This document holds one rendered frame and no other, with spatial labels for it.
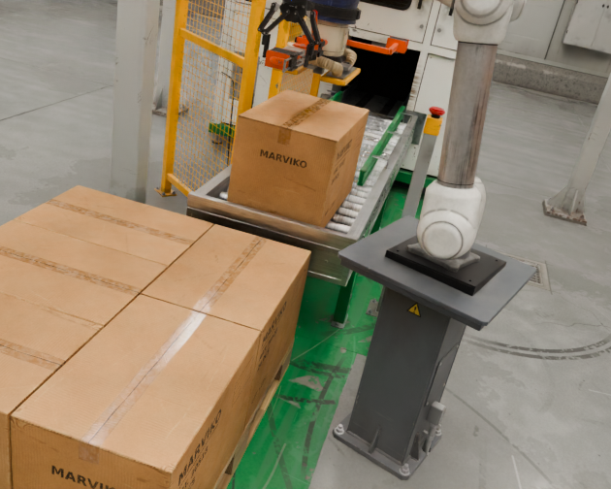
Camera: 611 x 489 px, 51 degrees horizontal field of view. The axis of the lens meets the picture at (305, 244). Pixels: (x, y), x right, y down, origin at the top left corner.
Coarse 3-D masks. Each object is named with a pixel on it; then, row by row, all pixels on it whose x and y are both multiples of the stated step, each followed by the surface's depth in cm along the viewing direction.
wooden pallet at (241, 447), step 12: (288, 348) 251; (288, 360) 260; (276, 372) 238; (276, 384) 249; (264, 396) 225; (264, 408) 236; (252, 420) 229; (252, 432) 224; (240, 444) 205; (240, 456) 211; (228, 468) 204; (228, 480) 203
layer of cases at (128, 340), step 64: (64, 192) 249; (0, 256) 199; (64, 256) 206; (128, 256) 213; (192, 256) 221; (256, 256) 230; (0, 320) 171; (64, 320) 176; (128, 320) 181; (192, 320) 187; (256, 320) 193; (0, 384) 150; (64, 384) 154; (128, 384) 158; (192, 384) 162; (256, 384) 205; (0, 448) 147; (64, 448) 142; (128, 448) 139; (192, 448) 147
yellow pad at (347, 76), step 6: (330, 72) 248; (342, 72) 253; (348, 72) 255; (354, 72) 260; (324, 78) 242; (330, 78) 241; (336, 78) 243; (342, 78) 243; (348, 78) 247; (342, 84) 241
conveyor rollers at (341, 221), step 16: (368, 128) 413; (384, 128) 420; (400, 128) 433; (368, 144) 381; (384, 160) 361; (224, 192) 276; (352, 192) 306; (368, 192) 313; (352, 208) 290; (336, 224) 267
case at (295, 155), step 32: (288, 96) 283; (256, 128) 242; (288, 128) 239; (320, 128) 246; (352, 128) 258; (256, 160) 247; (288, 160) 243; (320, 160) 240; (352, 160) 282; (256, 192) 253; (288, 192) 249; (320, 192) 245; (320, 224) 250
